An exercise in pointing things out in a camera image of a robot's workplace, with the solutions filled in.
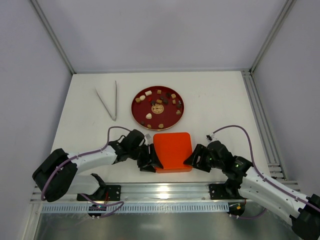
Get orange box lid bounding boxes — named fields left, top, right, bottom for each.
left=153, top=132, right=193, bottom=174

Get metal tweezers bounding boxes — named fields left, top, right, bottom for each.
left=94, top=80, right=118, bottom=122

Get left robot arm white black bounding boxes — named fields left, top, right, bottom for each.
left=32, top=129, right=163, bottom=203

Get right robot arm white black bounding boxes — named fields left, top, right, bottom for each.
left=184, top=140, right=320, bottom=240

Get white heart chocolate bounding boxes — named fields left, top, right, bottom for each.
left=145, top=113, right=152, bottom=119

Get white ribbed oval chocolate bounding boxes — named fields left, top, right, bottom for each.
left=139, top=95, right=146, bottom=101

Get white rectangular chocolate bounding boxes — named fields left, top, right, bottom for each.
left=145, top=90, right=152, bottom=96

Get round dark red tray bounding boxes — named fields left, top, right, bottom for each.
left=130, top=85, right=185, bottom=131

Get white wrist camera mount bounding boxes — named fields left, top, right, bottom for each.
left=206, top=133, right=217, bottom=142

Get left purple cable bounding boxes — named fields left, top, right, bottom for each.
left=40, top=126, right=132, bottom=218

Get aluminium front rail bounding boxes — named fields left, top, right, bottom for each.
left=29, top=181, right=301, bottom=205

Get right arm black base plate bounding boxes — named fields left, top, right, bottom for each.
left=208, top=182, right=245, bottom=200

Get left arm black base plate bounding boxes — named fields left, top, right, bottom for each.
left=85, top=185, right=121, bottom=202

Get slotted cable duct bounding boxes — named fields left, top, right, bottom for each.
left=41, top=202, right=229, bottom=214

